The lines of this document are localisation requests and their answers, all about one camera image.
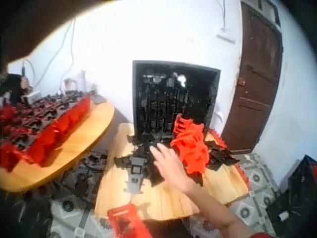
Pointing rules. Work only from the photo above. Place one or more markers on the person's right hand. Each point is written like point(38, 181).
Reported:
point(173, 171)

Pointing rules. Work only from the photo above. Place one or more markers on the person's right fingers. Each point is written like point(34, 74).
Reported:
point(161, 155)

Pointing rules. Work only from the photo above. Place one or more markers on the heap of black plastic parts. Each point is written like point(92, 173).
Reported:
point(146, 153)

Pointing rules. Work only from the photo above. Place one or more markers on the grey plastic part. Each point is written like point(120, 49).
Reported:
point(135, 173)

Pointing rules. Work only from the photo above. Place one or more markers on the heap of red plastic parts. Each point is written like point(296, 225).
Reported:
point(192, 143)

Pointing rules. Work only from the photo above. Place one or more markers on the small wooden table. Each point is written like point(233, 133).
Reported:
point(161, 200)

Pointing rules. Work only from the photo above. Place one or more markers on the black plastic crate with parts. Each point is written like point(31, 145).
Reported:
point(173, 99)

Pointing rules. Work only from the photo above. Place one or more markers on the red plastic basket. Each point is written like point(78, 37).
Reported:
point(127, 221)

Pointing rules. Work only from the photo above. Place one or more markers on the black parts heap on floor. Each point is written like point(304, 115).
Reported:
point(84, 171)

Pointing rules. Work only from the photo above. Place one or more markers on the round wooden table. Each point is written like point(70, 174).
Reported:
point(81, 138)

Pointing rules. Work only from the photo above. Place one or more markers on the door latch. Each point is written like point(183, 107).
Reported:
point(240, 81)

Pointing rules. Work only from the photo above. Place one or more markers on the white jug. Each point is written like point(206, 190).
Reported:
point(74, 83)

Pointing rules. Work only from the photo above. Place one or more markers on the brown wooden door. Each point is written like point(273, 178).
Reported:
point(255, 81)

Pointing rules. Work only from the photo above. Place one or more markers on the red tray of assembled parts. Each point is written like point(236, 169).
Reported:
point(42, 124)

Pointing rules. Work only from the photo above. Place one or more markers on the white box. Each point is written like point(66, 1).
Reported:
point(31, 96)

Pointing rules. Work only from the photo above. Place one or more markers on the white wall socket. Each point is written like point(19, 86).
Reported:
point(226, 34)

